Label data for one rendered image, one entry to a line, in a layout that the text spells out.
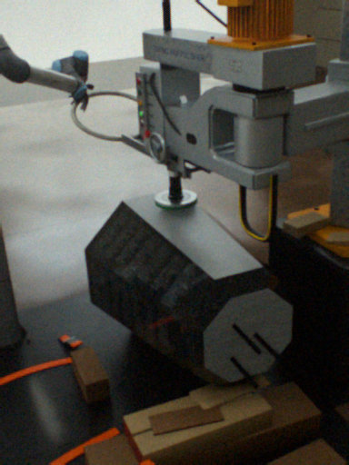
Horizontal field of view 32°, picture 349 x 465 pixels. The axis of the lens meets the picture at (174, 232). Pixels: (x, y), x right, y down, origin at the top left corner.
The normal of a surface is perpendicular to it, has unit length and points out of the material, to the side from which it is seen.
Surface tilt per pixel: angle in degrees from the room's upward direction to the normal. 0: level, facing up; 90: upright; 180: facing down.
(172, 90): 90
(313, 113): 90
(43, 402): 0
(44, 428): 0
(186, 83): 90
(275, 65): 90
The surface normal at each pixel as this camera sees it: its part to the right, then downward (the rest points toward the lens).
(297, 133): 0.60, 0.32
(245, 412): -0.04, -0.90
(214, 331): 0.39, 0.37
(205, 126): -0.85, 0.25
